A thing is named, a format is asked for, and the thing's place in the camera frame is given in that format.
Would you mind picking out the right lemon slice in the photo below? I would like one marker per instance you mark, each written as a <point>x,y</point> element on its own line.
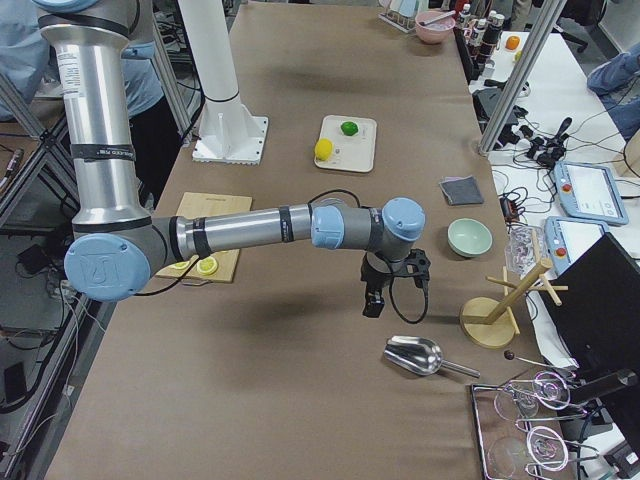
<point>207,266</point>

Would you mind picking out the green lime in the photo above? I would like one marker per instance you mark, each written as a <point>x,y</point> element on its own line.
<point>349,128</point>

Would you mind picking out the left lemon slice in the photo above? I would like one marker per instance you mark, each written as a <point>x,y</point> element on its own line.
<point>180,265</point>

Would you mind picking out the teach pendant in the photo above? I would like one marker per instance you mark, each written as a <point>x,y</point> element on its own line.
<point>567,239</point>
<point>589,191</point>

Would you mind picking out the lemon slice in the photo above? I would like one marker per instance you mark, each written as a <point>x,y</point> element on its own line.
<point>180,265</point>
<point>207,266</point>

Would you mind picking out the white rabbit tray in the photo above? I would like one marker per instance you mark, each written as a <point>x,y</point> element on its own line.
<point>351,154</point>

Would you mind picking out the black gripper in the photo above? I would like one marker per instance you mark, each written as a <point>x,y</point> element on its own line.
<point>373,276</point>

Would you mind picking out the metal scoop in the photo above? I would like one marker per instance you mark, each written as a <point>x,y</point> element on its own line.
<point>421,356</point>

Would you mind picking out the aluminium frame post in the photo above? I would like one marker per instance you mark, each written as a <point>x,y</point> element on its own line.
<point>549,13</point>

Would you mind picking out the clear plastic container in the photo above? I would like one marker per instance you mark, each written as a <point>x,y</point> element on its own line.
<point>519,251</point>

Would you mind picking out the pink bowl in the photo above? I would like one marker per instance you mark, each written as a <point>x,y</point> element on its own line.
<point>433,27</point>

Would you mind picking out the black monitor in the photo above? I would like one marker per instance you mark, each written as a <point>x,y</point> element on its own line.
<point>598,320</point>

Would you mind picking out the upper teach pendant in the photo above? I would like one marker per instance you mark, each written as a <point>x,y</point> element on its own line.
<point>589,191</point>

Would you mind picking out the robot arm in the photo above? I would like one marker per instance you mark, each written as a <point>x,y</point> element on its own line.
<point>118,245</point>

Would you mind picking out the wooden mug tree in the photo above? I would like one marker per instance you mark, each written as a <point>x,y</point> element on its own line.
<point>491,323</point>

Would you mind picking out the yellow lemon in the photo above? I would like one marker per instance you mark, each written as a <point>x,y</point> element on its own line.
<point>323,149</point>

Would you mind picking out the green bowl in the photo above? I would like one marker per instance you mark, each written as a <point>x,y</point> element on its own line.
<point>469,238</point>

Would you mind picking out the wooden cutting board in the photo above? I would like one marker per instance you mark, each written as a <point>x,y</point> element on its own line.
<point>194,205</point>

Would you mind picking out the orange fruit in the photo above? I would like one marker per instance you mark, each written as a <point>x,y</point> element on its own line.
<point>512,43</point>

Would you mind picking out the person in blue shirt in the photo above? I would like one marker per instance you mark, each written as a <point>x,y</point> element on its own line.
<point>25,56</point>

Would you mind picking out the glass tray with rack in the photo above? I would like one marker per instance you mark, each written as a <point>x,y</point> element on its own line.
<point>518,428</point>

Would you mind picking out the lower teach pendant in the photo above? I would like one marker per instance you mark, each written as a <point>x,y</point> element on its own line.
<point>567,239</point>

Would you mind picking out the grey folded cloth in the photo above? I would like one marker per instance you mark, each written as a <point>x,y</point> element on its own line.
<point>459,191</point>

